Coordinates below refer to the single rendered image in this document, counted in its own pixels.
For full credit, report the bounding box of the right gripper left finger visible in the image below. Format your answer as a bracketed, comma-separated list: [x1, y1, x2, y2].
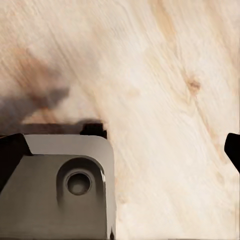
[0, 133, 26, 193]

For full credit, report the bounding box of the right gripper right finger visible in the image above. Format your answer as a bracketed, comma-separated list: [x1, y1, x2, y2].
[223, 132, 240, 173]

